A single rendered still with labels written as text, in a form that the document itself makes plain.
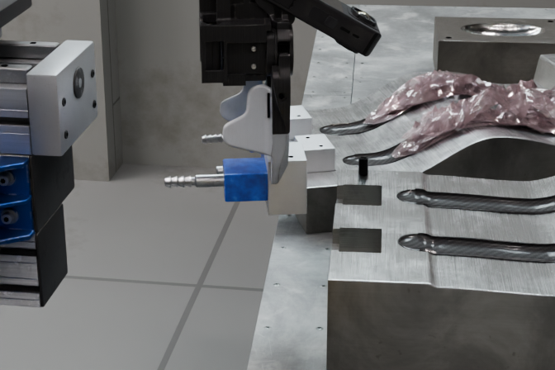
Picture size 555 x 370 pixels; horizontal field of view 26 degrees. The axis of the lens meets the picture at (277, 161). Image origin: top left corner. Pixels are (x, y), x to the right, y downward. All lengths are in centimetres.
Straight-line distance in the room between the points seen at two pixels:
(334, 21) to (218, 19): 10
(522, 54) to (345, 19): 82
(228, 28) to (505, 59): 87
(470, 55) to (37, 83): 80
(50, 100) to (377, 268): 40
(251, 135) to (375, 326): 20
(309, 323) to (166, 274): 192
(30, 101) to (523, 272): 53
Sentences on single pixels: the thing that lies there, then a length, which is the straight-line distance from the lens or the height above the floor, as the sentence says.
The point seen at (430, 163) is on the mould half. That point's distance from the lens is 135.
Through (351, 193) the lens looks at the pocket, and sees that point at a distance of 123.
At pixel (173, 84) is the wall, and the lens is 367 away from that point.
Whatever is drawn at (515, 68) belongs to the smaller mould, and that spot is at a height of 83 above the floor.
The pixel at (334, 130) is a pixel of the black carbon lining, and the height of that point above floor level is 85.
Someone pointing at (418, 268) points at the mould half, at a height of 89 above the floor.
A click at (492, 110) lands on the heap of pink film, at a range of 141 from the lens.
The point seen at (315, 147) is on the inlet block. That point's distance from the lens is 135.
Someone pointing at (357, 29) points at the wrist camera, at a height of 108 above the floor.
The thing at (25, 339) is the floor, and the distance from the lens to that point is 281.
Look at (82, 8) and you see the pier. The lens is 351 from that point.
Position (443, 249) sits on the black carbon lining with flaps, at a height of 88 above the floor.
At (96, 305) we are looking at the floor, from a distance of 293.
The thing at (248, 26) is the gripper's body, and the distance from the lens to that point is 105.
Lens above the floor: 135
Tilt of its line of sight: 21 degrees down
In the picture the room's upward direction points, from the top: straight up
